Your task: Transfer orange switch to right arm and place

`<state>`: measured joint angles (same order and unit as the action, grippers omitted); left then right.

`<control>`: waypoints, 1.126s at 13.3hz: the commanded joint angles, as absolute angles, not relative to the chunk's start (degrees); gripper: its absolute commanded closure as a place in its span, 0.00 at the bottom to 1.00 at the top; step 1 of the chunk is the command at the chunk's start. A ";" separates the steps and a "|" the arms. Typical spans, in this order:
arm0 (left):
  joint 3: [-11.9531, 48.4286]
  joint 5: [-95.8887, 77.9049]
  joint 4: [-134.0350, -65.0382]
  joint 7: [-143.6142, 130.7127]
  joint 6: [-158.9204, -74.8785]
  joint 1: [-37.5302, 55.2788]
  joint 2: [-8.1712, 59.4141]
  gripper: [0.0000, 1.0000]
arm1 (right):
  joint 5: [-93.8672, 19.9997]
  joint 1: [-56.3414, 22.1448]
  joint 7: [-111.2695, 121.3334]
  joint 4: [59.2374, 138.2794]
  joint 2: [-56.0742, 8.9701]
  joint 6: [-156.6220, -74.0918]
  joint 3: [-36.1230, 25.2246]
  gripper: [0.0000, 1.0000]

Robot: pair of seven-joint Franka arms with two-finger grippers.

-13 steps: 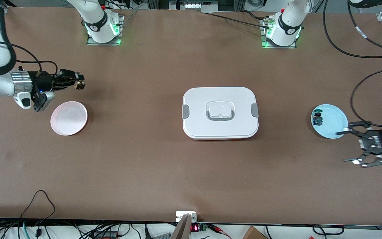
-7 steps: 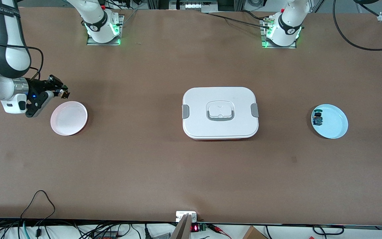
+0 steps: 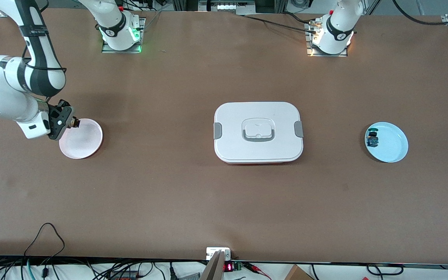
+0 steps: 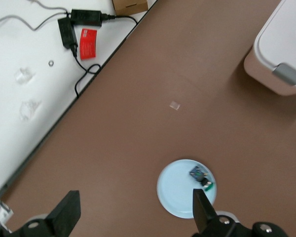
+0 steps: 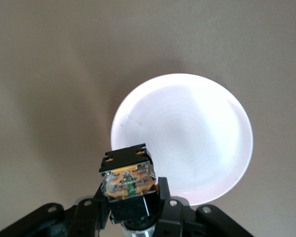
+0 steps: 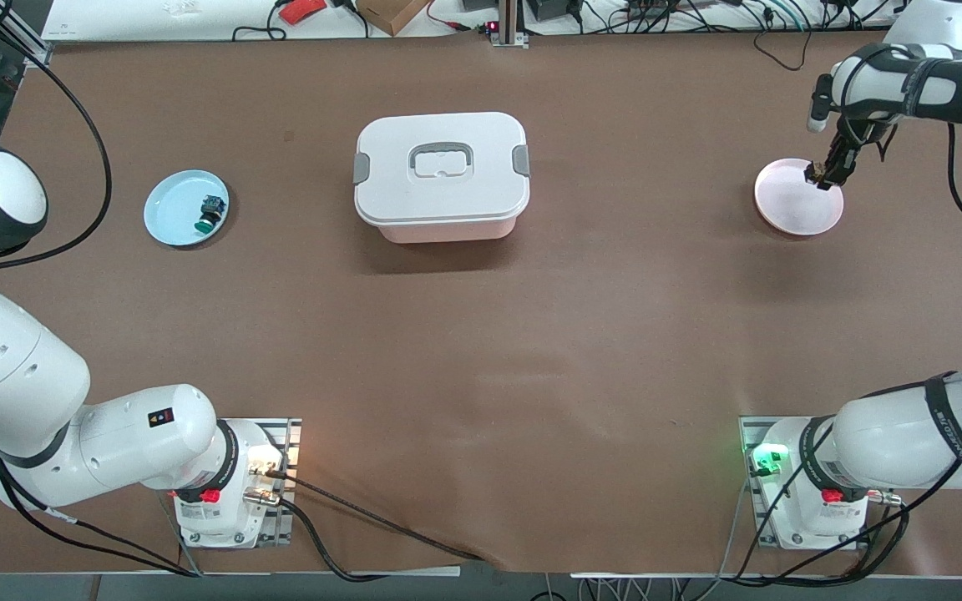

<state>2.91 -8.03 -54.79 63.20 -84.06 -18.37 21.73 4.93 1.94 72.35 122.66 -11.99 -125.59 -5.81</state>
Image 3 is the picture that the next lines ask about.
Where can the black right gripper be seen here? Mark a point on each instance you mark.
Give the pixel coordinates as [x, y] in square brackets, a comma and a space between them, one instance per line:
[62, 111]

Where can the orange push button switch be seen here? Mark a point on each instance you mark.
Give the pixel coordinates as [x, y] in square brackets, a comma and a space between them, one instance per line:
[76, 123]

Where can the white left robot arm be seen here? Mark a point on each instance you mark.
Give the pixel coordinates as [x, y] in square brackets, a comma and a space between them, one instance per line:
[338, 29]

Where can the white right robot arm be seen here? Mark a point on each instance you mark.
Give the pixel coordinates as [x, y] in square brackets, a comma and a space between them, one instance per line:
[10, 101]

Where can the pink round plate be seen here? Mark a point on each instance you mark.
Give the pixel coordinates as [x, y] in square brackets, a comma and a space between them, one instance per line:
[84, 142]

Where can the white lunch box grey latches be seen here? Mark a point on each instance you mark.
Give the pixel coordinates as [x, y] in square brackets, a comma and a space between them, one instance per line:
[231, 116]

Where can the aluminium profile bar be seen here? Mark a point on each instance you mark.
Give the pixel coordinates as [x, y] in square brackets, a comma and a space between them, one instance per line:
[214, 268]

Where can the red digit display module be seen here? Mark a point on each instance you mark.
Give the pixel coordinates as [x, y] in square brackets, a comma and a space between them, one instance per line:
[228, 267]

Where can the red clip leads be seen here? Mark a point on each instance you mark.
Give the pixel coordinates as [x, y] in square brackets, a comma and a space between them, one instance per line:
[255, 267]

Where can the brown cardboard box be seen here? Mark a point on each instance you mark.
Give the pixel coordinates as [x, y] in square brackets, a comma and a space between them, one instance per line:
[298, 274]

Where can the small green-black part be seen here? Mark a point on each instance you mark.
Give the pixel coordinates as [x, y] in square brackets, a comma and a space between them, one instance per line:
[373, 140]

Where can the light blue round plate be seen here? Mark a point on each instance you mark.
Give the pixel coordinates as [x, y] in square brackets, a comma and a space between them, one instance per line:
[391, 144]

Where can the white table edge bracket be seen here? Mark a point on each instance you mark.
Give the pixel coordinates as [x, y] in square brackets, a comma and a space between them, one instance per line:
[210, 252]

